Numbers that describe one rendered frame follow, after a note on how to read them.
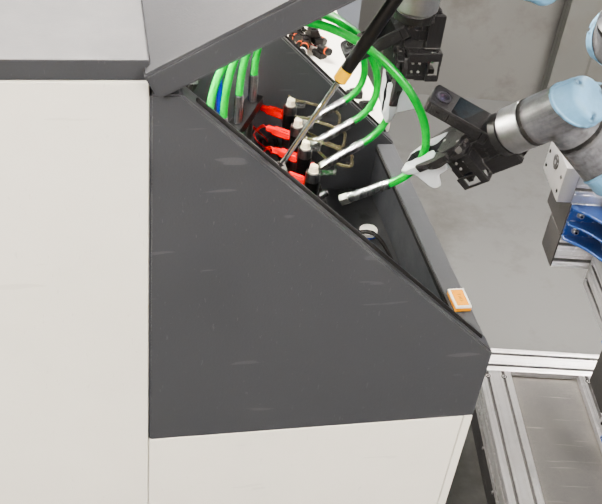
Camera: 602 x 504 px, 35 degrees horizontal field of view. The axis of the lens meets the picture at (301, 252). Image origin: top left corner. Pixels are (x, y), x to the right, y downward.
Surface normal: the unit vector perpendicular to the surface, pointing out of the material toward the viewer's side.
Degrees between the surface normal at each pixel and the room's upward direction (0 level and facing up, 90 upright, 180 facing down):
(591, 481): 0
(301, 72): 90
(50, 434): 90
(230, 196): 90
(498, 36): 90
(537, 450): 0
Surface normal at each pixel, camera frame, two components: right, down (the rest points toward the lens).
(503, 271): 0.10, -0.78
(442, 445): 0.18, 0.62
